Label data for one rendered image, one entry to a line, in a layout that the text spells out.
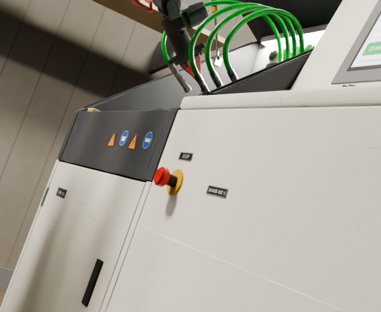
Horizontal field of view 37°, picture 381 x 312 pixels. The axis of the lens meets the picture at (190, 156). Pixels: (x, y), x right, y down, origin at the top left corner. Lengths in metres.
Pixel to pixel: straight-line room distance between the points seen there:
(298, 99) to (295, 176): 0.13
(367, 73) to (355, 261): 0.57
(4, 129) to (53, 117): 0.30
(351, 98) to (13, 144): 3.03
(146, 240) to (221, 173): 0.23
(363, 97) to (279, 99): 0.18
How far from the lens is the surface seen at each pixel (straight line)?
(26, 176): 3.67
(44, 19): 3.76
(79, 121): 1.74
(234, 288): 0.83
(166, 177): 1.04
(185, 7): 1.60
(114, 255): 1.21
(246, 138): 0.93
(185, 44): 1.59
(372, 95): 0.76
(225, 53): 1.37
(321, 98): 0.82
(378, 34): 1.25
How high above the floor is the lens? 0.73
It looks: 7 degrees up
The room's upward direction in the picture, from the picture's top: 19 degrees clockwise
